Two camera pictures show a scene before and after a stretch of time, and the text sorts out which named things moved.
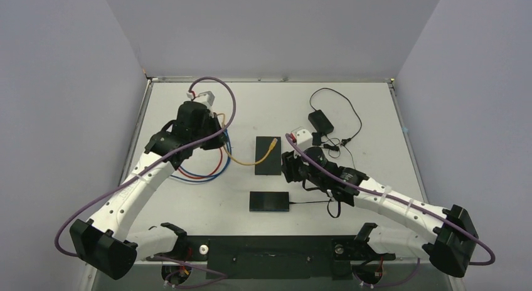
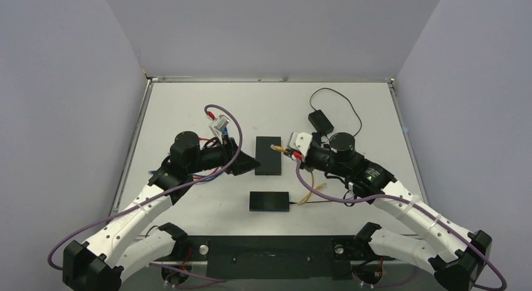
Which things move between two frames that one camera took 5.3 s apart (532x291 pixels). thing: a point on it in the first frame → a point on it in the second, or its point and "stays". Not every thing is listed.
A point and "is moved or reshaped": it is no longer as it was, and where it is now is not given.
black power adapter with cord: (322, 124) stays
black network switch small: (269, 201) stays
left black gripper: (218, 142) → (242, 164)
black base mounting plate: (275, 257) stays
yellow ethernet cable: (274, 141) is moved or reshaped
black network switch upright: (272, 164) stays
